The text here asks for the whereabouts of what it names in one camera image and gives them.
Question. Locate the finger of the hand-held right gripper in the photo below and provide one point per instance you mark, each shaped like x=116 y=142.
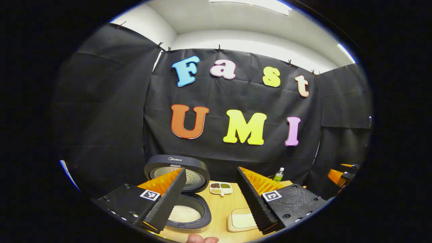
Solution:
x=334 y=176

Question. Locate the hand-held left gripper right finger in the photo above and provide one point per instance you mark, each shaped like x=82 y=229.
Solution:
x=256 y=206

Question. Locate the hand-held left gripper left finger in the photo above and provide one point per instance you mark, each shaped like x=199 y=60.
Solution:
x=168 y=202

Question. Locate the clear container of rice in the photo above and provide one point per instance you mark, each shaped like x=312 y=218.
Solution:
x=241 y=221

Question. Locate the dark grey rice cooker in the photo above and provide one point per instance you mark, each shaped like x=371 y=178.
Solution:
x=199 y=172

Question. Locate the green drink bottle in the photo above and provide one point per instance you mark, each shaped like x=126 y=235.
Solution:
x=278 y=176

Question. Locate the white divided bean dish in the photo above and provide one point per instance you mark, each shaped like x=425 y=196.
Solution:
x=221 y=188

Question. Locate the black backdrop cloth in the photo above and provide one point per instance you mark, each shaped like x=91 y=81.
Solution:
x=111 y=118

